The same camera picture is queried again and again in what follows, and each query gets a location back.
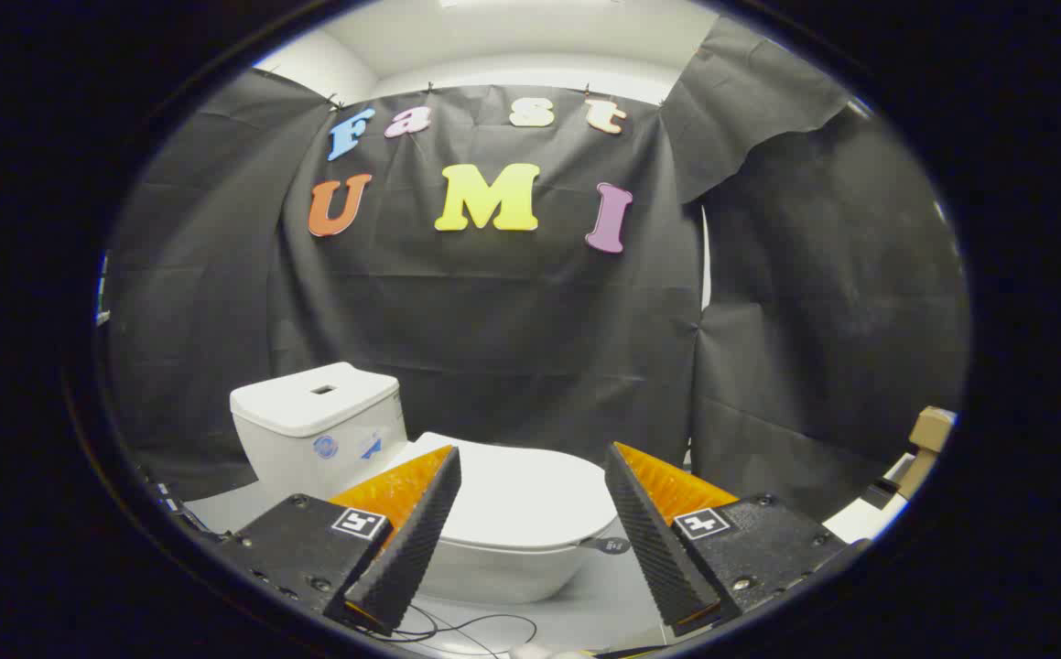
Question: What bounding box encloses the white toilet body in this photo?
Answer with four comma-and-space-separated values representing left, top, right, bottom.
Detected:
230, 362, 621, 605

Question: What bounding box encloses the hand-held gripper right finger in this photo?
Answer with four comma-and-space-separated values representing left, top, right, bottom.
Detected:
604, 442, 870, 638

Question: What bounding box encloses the black power strip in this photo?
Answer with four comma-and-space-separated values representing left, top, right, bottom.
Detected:
139, 465, 220, 543

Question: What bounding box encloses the black backdrop cloth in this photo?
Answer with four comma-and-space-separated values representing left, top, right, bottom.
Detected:
104, 14, 970, 524

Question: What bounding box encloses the white toilet lid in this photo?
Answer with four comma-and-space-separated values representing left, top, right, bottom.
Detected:
382, 433, 621, 552

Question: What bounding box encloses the thin black cable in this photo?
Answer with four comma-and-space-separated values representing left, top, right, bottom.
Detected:
356, 602, 540, 659

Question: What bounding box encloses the brown cardboard box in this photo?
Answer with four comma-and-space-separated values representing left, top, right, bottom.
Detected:
896, 405, 958, 501

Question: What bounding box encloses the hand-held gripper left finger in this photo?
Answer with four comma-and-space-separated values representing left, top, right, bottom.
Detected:
217, 446, 463, 638

